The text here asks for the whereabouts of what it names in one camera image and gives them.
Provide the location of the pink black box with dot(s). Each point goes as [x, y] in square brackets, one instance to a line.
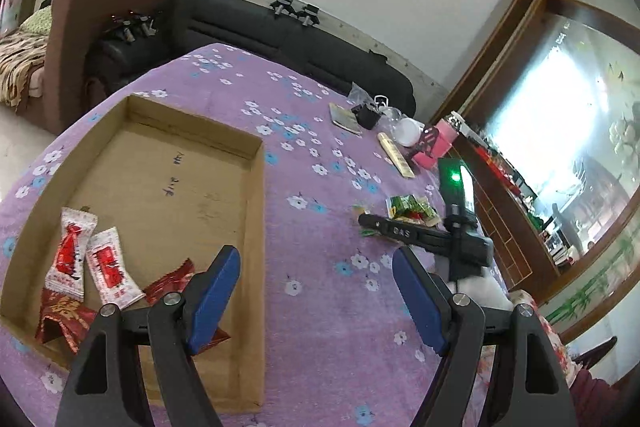
[430, 149]

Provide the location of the person's right hand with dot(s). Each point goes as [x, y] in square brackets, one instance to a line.
[480, 289]

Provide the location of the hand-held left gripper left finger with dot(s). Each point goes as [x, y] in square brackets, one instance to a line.
[215, 302]

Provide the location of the brown patterned blanket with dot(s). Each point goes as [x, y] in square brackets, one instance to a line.
[17, 67]

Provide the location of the black leather sofa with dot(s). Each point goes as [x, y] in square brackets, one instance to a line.
[280, 42]

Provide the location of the spare black gripper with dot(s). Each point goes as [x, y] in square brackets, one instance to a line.
[281, 4]
[146, 24]
[125, 27]
[306, 14]

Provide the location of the wooden framed glass screen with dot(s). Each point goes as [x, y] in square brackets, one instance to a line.
[560, 107]

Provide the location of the white round container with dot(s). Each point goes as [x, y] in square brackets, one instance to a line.
[407, 132]

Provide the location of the brown armchair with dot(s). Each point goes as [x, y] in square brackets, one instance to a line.
[70, 37]

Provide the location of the purple floral tablecloth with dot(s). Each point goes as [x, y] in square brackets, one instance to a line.
[320, 227]

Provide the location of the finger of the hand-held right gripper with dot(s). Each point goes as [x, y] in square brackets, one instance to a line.
[400, 232]

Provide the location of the black binder clip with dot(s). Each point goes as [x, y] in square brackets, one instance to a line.
[367, 114]

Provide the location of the green snack packet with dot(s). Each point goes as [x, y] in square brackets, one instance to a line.
[406, 206]

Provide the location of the small notepad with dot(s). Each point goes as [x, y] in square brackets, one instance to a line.
[345, 117]

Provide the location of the pink bottle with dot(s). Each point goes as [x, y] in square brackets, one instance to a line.
[452, 127]

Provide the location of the person's right forearm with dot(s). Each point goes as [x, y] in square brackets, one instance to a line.
[555, 337]

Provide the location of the yellow patterned stick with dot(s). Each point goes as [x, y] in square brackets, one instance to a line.
[397, 154]

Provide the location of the clear plastic cup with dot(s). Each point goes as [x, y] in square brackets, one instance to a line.
[392, 114]

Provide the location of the white red snack packet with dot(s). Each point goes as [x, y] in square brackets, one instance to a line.
[111, 269]
[70, 257]

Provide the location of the low wooden cabinet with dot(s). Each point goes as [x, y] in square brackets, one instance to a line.
[505, 227]

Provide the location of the clear plastic bag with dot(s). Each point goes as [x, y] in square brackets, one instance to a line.
[359, 92]

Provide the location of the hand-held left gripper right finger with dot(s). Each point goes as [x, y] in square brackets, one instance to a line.
[417, 297]

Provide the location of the shallow cardboard box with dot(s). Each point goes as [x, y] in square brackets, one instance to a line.
[165, 187]

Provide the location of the green pillow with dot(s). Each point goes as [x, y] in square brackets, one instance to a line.
[37, 21]

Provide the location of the small yellow green candy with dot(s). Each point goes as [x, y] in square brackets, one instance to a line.
[358, 210]

